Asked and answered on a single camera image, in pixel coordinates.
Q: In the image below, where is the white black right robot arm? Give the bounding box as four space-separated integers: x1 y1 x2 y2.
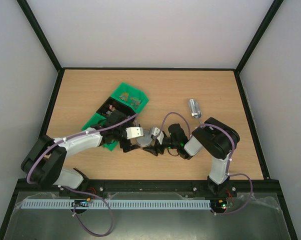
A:
142 117 240 196

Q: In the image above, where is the right controller circuit board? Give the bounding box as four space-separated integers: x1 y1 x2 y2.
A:
211 197 234 209

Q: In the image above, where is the left controller circuit board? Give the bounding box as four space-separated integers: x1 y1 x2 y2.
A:
70 197 95 208

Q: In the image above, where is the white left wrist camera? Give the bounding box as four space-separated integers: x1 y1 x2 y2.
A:
125 126 144 140

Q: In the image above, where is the black aluminium frame rail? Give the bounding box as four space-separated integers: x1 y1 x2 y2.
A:
15 177 281 198

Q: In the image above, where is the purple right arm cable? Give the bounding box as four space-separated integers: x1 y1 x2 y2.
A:
161 111 254 216

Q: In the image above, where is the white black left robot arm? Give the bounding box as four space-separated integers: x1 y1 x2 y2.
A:
20 110 143 189

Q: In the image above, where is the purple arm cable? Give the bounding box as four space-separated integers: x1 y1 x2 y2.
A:
26 113 141 237
161 111 254 216

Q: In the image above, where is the black bin with lollipops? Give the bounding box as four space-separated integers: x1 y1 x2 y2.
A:
96 97 136 117

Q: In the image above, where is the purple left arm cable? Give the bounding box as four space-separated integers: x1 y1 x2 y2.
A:
26 113 141 237

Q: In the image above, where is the light blue slotted cable duct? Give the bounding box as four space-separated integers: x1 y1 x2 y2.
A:
20 199 211 210

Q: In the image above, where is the silver metal scoop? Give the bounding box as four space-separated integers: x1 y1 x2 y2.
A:
188 98 203 125

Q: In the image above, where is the silver metal jar lid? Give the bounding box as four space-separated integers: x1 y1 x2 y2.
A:
136 130 153 148

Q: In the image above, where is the controller circuit board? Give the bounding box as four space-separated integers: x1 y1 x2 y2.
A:
211 197 234 209
70 197 95 208

